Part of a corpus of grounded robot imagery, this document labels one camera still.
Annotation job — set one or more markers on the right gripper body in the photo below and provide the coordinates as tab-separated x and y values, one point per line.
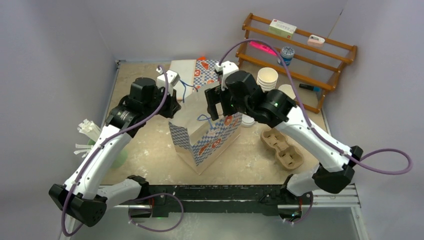
242	106

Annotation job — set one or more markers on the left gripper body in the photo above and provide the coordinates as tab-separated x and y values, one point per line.
149	107

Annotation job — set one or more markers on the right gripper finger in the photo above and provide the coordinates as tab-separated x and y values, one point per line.
226	103
213	97

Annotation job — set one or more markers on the checkered paper bag blue handles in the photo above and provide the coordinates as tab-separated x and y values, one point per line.
197	139

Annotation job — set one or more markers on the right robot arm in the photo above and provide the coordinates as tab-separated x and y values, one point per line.
277	110

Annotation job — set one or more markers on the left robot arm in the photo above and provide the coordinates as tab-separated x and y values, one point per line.
81	196

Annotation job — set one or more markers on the white cup lid near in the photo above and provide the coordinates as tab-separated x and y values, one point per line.
247	121

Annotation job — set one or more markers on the stack of white paper cups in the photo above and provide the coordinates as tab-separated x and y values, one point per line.
267	78

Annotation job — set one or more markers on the stack of flat paper bags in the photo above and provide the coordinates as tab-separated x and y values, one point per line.
194	72

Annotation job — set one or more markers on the dark paper cup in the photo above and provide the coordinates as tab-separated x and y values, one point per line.
288	90

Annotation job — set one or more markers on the pink highlighter pen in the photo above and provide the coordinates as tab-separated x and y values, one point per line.
264	48

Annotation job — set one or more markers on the black blue marker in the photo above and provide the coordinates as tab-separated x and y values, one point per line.
309	87

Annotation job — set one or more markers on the blue white jar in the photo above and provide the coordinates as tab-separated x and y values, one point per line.
287	53

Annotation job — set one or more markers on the wrapped white straws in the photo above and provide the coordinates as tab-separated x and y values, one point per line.
90	130

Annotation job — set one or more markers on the wooden shelf rack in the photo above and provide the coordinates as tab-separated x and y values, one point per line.
302	69

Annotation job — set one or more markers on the stack of pulp carriers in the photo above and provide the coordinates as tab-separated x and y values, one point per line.
289	156

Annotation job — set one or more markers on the white green box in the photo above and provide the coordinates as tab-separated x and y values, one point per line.
282	29

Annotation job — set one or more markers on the white pink small device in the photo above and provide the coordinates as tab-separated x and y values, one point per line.
315	41

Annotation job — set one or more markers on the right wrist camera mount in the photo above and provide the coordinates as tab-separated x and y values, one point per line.
224	69

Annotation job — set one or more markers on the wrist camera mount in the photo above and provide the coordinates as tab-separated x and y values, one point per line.
168	79
224	69

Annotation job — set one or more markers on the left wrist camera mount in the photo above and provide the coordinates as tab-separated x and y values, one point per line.
168	79

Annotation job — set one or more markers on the black aluminium base frame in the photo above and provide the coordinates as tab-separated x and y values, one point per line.
269	200

